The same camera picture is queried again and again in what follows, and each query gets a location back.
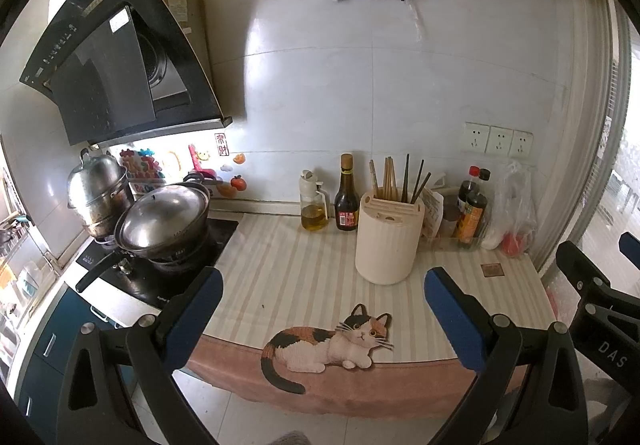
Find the steel steamer pot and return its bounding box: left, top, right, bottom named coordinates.
left=66, top=149, right=136, bottom=241

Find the dark vinegar bottle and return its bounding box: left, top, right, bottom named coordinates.
left=334, top=154, right=360, bottom=232

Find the glass jar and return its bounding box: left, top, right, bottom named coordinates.
left=442, top=202, right=461, bottom=238

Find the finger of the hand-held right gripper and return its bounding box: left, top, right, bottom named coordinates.
left=555, top=240, right=612, bottom=298
left=618, top=231, right=640, bottom=272

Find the printed snack bag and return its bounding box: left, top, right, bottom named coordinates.
left=420, top=188, right=446, bottom=238

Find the cream utensil holder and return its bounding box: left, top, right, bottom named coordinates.
left=355, top=191, right=426, bottom=286

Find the cat-print striped mat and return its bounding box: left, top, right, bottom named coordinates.
left=185, top=212, right=558, bottom=421

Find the steel wok with lid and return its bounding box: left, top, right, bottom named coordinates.
left=75, top=172, right=213, bottom=293

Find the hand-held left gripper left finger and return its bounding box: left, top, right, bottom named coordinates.
left=56, top=266, right=225, bottom=445

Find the white bagged item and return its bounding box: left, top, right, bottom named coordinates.
left=482, top=227, right=506, bottom=251

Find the clear plastic organizer bin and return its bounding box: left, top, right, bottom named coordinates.
left=425, top=185, right=493, bottom=251

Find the red-cap dark sauce bottle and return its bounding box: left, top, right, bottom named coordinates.
left=457, top=165, right=481, bottom=211

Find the steel wok lid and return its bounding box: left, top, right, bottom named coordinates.
left=115, top=182, right=211, bottom=251

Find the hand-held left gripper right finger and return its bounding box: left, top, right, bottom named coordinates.
left=424, top=267, right=590, bottom=445

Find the black glass gas stove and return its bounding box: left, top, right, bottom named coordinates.
left=75, top=218, right=240, bottom=311

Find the range hood chimney cover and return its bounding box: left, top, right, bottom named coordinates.
left=139, top=0, right=223, bottom=121

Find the red tomato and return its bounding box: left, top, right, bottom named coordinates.
left=500, top=232, right=528, bottom=256

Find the grey window frame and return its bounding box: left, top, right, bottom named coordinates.
left=537, top=0, right=633, bottom=276

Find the grey fuzzy garment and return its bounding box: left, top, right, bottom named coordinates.
left=272, top=431, right=313, bottom=445

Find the colourful wall sticker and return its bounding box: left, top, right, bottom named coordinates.
left=120, top=149, right=166, bottom=181

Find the glass oil dispenser bottle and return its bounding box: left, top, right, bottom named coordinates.
left=299, top=169, right=331, bottom=232

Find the blue kitchen cabinet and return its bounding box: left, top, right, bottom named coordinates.
left=12, top=285, right=141, bottom=426

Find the clear plastic bag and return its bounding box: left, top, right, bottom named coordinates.
left=482, top=160, right=538, bottom=256

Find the orange-label soy sauce bottle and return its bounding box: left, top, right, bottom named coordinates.
left=456, top=168, right=489, bottom=249

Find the black range hood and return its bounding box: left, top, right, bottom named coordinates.
left=19, top=0, right=233, bottom=148

